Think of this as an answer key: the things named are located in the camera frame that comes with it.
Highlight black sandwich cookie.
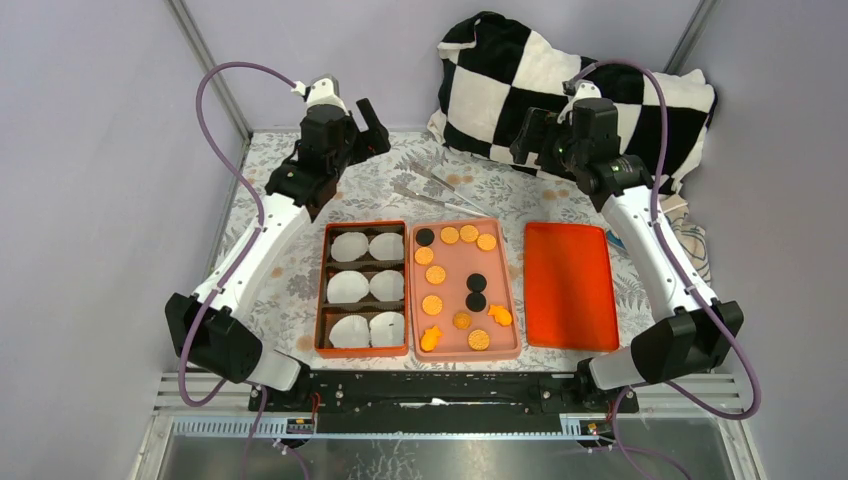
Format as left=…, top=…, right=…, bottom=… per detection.
left=414, top=228, right=435, bottom=247
left=465, top=292, right=487, bottom=312
left=466, top=273, right=488, bottom=293

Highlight white paper liner top left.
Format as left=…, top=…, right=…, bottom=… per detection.
left=330, top=232, right=369, bottom=263

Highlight white paper liner middle right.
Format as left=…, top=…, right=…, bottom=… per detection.
left=369, top=270, right=405, bottom=302

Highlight black sandwich cookie upper centre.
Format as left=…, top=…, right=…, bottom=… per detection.
left=466, top=273, right=488, bottom=293

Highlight yellow round biscuit bottom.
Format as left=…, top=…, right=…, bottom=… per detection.
left=467, top=329, right=491, bottom=351

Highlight yellow round biscuit left upper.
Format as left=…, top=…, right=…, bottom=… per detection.
left=414, top=247, right=435, bottom=266

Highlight white paper liner top right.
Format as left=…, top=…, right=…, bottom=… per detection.
left=368, top=233, right=405, bottom=262

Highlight black sandwich cookie lower centre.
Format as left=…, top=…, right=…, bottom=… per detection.
left=465, top=292, right=487, bottom=312

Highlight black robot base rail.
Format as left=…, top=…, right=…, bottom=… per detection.
left=248, top=370, right=618, bottom=434

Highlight black white checkered pillow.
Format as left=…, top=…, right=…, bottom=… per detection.
left=427, top=10, right=718, bottom=195

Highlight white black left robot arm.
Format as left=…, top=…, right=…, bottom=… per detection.
left=165, top=98, right=391, bottom=411

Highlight orange fish cookie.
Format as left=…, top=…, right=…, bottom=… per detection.
left=487, top=305, right=513, bottom=327
left=419, top=325, right=443, bottom=352

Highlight swirl butter cookie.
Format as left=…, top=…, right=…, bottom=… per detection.
left=452, top=311, right=472, bottom=330

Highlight orange cookie box with liners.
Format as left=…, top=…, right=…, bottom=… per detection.
left=314, top=220, right=409, bottom=359

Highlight orange box lid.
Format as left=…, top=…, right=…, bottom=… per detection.
left=524, top=222, right=620, bottom=352

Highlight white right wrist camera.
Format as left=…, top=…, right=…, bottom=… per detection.
left=563, top=80, right=602, bottom=108

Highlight beige blue printed cloth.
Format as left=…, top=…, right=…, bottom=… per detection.
left=606, top=192, right=713, bottom=286

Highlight pink cookie tray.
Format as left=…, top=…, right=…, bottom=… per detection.
left=408, top=218, right=521, bottom=363

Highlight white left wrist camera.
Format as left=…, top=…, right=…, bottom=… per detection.
left=291, top=74, right=348, bottom=112

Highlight yellow round biscuit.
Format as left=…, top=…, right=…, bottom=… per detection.
left=440, top=226, right=460, bottom=245
left=425, top=265, right=447, bottom=285
left=467, top=329, right=491, bottom=351
left=421, top=295, right=444, bottom=316
left=459, top=224, right=480, bottom=243
left=414, top=247, right=435, bottom=266
left=476, top=233, right=497, bottom=251

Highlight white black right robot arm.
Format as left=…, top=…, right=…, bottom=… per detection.
left=510, top=98, right=744, bottom=412

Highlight metal serving tongs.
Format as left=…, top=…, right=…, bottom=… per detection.
left=393, top=161, right=496, bottom=218

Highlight yellow round biscuit left lower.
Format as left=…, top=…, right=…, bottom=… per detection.
left=421, top=295, right=444, bottom=316

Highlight black sandwich cookie top left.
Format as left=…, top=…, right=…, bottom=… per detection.
left=414, top=228, right=435, bottom=247

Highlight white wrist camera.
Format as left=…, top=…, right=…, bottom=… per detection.
left=563, top=80, right=602, bottom=108
left=291, top=74, right=348, bottom=112

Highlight yellow round biscuit left middle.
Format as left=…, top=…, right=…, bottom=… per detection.
left=425, top=265, right=447, bottom=285

